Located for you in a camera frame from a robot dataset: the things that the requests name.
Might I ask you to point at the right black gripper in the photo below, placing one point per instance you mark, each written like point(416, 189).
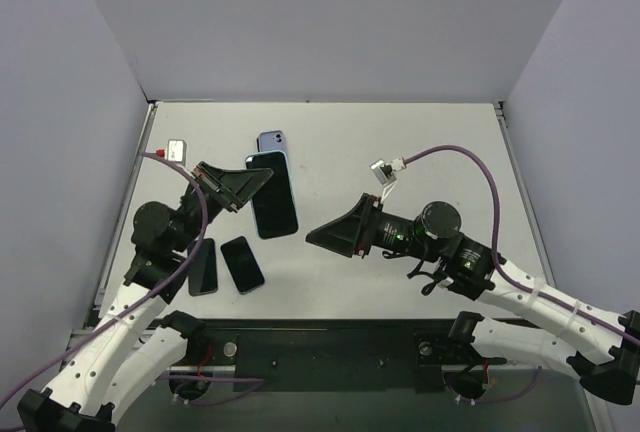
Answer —
point(363, 227)

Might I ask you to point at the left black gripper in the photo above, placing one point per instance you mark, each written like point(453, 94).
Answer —
point(215, 187)

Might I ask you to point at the lilac phone case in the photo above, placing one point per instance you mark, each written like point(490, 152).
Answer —
point(270, 141)

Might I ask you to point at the black phone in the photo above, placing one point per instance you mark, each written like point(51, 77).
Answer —
point(202, 275)

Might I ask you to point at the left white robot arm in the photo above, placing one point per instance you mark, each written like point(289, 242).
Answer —
point(107, 371)

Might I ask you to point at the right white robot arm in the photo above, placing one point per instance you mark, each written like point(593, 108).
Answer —
point(599, 348)

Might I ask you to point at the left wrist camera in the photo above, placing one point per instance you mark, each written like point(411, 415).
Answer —
point(175, 151)

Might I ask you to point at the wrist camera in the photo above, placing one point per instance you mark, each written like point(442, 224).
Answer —
point(175, 151)
point(386, 173)

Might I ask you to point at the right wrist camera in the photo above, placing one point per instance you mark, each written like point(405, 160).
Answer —
point(386, 173)

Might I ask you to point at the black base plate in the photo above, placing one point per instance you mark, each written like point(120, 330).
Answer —
point(331, 355)

